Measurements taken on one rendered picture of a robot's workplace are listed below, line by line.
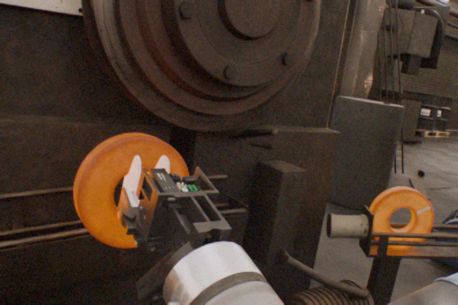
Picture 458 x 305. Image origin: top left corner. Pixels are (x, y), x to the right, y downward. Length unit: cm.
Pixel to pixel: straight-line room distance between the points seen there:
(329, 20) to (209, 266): 89
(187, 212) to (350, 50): 486
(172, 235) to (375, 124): 304
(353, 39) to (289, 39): 447
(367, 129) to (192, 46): 283
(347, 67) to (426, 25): 388
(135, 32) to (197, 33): 10
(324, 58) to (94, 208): 79
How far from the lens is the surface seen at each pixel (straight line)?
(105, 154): 53
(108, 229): 57
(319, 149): 112
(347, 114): 344
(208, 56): 66
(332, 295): 101
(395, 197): 104
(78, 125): 79
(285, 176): 92
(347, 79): 519
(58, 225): 80
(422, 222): 108
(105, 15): 69
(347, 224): 102
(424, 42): 889
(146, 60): 69
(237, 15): 68
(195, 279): 37
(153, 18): 67
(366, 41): 502
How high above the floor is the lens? 101
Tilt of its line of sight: 12 degrees down
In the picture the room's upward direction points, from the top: 8 degrees clockwise
